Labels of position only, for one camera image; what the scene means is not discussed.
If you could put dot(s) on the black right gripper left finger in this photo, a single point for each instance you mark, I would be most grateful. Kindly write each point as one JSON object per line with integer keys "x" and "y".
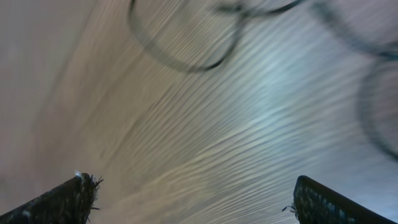
{"x": 68, "y": 203}

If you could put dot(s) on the black USB cable metal plug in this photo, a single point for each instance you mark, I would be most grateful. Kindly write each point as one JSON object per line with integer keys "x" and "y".
{"x": 328, "y": 16}

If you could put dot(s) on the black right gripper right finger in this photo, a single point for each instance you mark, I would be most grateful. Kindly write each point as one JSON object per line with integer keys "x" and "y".
{"x": 315, "y": 203}

